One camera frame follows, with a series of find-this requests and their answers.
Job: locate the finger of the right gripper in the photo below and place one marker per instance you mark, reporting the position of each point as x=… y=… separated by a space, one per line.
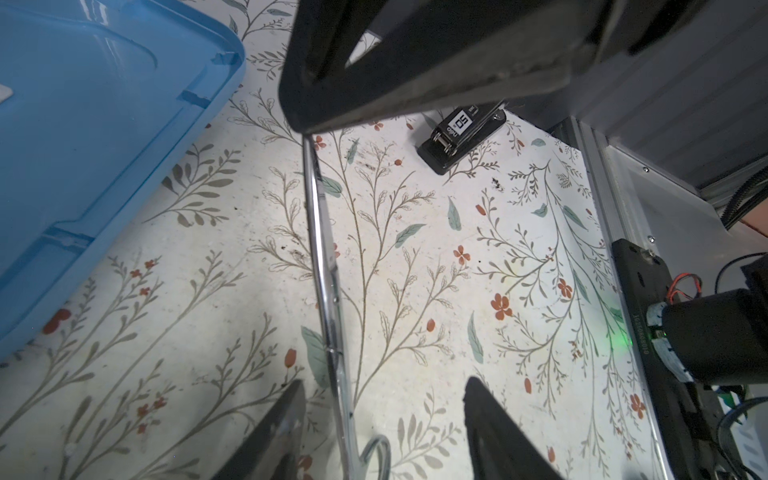
x=445 y=53

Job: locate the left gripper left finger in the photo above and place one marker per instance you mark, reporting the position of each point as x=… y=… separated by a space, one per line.
x=272 y=450

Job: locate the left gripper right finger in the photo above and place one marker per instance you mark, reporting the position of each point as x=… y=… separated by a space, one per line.
x=498 y=448

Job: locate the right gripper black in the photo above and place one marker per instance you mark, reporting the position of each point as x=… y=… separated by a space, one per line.
x=631 y=27

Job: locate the metal scissors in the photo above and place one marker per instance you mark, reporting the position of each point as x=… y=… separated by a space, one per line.
x=355 y=462

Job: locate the blue plastic bin lid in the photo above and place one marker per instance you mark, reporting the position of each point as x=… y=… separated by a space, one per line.
x=99 y=100

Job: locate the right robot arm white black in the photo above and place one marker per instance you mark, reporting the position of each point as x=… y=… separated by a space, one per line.
x=720 y=339

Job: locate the black stapler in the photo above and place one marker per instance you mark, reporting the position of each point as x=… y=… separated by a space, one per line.
x=459 y=133

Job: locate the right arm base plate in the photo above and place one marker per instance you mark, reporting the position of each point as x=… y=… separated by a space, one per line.
x=685 y=413

